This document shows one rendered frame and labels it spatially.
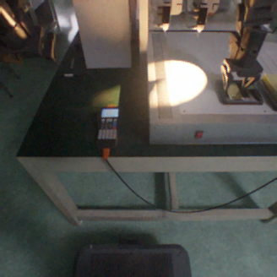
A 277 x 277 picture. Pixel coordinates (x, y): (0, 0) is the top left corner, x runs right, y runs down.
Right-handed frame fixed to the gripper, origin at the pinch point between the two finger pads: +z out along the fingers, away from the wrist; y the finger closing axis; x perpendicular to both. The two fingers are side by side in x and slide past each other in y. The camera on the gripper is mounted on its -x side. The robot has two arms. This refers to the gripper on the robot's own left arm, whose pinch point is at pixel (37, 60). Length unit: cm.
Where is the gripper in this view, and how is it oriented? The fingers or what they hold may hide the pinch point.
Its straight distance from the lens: 63.4
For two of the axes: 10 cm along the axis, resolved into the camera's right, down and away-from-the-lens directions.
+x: 0.1, 9.8, -1.8
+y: -10.0, 0.2, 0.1
